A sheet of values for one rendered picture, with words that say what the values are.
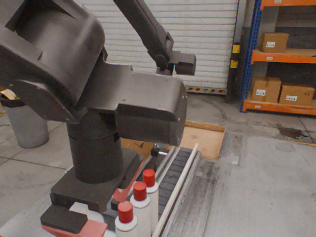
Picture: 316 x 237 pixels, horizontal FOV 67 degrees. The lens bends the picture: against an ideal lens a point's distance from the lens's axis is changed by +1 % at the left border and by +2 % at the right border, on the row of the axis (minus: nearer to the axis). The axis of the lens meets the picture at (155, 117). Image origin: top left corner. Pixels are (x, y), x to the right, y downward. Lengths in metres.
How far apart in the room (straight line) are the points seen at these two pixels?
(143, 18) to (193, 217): 0.65
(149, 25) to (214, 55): 3.81
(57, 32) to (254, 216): 0.86
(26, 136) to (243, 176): 2.50
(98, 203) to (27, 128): 2.79
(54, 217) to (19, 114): 2.70
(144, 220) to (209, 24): 3.98
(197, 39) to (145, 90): 4.23
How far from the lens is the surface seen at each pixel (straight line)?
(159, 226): 0.74
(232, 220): 0.91
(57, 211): 0.29
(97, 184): 0.28
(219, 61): 4.46
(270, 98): 4.01
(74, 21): 0.20
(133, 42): 4.72
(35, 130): 3.05
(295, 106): 4.03
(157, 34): 0.69
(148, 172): 0.64
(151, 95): 0.20
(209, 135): 1.36
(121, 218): 0.56
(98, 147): 0.25
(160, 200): 0.86
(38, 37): 0.19
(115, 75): 0.22
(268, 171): 1.18
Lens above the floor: 1.48
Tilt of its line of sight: 25 degrees down
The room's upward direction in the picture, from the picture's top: straight up
